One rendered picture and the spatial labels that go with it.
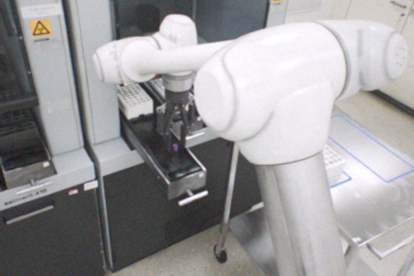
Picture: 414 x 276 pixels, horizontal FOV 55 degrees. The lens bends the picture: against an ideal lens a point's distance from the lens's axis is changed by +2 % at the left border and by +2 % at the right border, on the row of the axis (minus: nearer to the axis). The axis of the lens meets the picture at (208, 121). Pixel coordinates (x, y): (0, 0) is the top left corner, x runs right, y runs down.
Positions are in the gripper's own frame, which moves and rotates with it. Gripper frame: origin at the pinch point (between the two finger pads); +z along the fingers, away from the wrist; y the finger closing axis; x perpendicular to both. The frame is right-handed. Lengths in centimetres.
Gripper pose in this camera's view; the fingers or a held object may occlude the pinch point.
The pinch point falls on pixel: (175, 138)
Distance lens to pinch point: 128.8
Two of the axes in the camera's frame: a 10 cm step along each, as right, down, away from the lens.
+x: 5.3, 5.3, -6.6
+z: -0.7, 8.0, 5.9
